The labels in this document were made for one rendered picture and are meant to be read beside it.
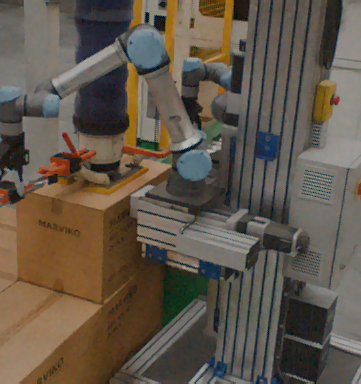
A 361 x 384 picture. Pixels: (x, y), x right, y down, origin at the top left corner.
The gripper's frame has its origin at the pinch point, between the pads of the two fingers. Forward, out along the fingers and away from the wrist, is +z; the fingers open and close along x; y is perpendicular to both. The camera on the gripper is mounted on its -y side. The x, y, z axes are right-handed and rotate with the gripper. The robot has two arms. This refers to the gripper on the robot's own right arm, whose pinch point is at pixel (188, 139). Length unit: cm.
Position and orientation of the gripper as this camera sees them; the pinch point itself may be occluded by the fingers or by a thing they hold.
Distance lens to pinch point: 311.4
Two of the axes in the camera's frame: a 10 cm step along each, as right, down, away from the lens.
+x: 9.0, 2.2, -3.7
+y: -4.2, 3.1, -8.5
